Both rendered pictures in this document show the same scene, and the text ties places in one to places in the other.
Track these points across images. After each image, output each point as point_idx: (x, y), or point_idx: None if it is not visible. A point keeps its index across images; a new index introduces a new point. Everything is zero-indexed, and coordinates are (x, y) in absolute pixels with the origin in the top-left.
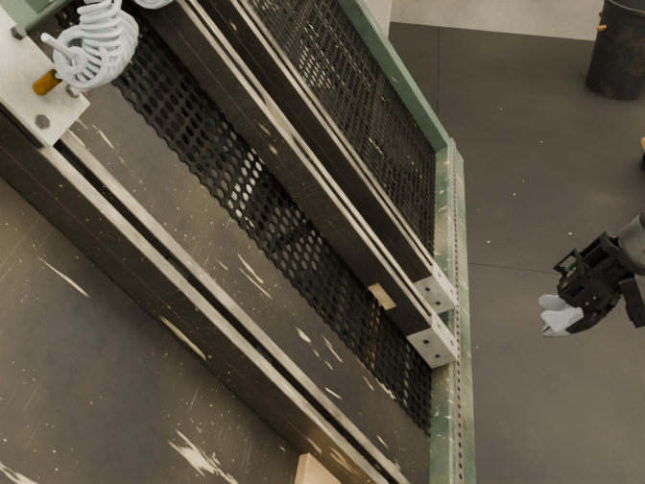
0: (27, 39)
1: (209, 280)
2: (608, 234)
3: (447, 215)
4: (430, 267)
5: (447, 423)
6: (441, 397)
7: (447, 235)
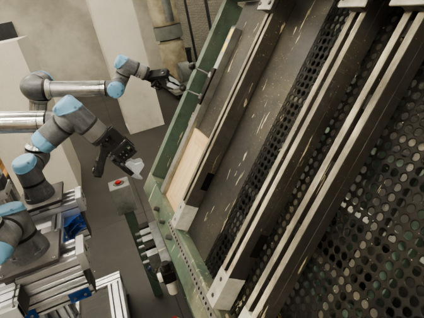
0: None
1: (242, 77)
2: (111, 127)
3: None
4: (248, 305)
5: (197, 267)
6: (208, 280)
7: None
